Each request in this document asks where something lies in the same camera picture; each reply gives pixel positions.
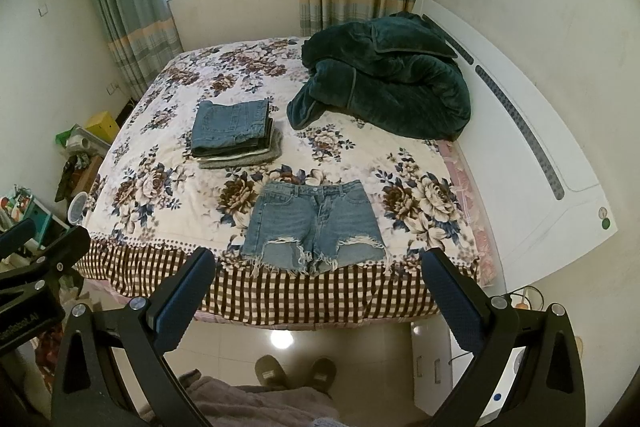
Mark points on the floral bed sheet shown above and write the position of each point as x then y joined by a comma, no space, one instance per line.
154,202

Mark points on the left brown slipper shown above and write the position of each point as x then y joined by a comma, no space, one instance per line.
270,373

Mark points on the yellow box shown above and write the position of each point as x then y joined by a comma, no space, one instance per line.
103,126

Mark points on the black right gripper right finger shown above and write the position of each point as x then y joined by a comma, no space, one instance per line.
548,388

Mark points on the right brown slipper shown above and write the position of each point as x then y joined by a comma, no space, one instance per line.
322,375

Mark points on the grey fuzzy trousers leg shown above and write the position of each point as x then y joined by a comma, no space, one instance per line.
226,405

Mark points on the brown slipper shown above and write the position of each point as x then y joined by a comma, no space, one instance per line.
270,373
322,375

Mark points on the grey round bin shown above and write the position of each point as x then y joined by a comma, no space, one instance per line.
76,209

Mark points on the white bedside cabinet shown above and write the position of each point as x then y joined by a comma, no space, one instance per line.
439,363

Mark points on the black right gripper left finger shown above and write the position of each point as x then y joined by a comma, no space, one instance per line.
88,387

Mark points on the dark green velvet blanket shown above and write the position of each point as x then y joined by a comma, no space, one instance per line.
396,72

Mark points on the white bed headboard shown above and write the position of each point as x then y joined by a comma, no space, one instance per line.
545,204

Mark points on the ripped blue denim shorts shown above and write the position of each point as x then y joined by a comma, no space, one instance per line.
312,229

